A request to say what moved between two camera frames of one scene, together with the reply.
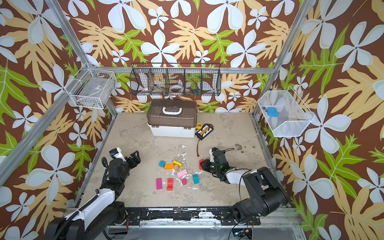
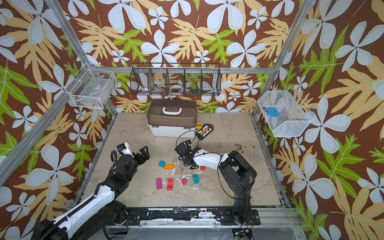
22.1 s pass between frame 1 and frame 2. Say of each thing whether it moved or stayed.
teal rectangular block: stayed
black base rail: stayed
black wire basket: stayed
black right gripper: moved
